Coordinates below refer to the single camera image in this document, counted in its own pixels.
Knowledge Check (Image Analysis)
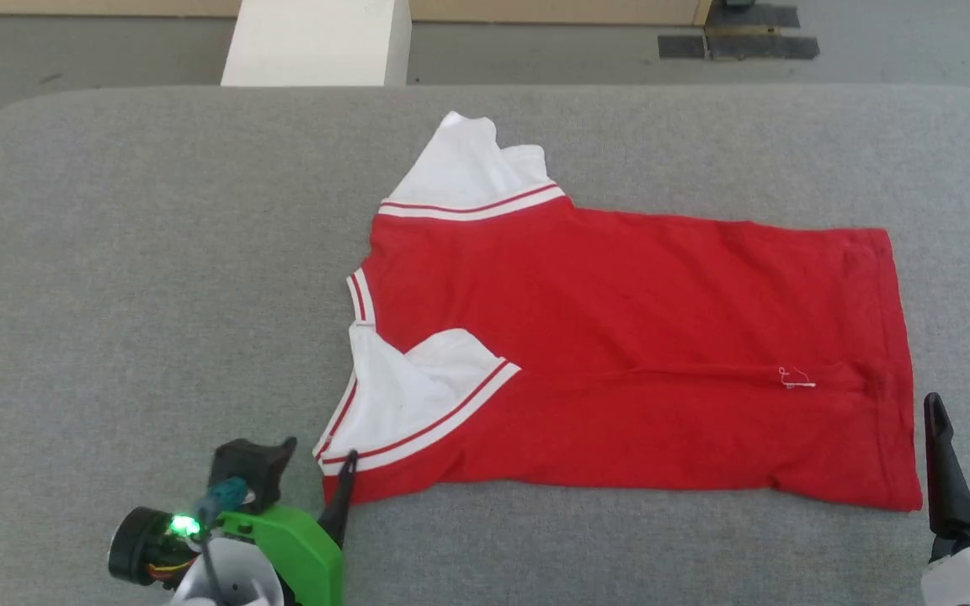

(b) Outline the red and white shirt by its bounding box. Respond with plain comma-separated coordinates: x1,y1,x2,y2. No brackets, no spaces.
313,111,925,513

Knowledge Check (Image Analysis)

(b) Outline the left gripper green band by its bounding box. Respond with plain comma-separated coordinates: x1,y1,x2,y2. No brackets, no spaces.
211,435,360,606

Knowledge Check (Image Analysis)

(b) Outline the grey fabric cushion surface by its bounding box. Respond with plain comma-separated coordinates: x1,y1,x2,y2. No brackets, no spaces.
0,82,970,606

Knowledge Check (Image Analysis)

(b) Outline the white rectangular pillar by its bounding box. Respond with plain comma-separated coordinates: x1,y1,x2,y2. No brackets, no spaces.
221,0,413,88

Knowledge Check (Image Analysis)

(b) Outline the teal cable connector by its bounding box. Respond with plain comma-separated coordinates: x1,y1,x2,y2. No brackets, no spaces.
195,476,251,524

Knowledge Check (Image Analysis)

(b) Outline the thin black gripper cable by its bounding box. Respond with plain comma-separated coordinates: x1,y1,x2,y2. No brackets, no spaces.
199,518,229,606

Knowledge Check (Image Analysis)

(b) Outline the long black floor tape patch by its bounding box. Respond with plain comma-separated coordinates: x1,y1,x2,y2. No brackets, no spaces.
658,34,821,61

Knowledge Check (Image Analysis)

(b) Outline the short black floor tape patch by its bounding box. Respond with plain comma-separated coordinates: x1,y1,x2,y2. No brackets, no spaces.
707,4,801,29

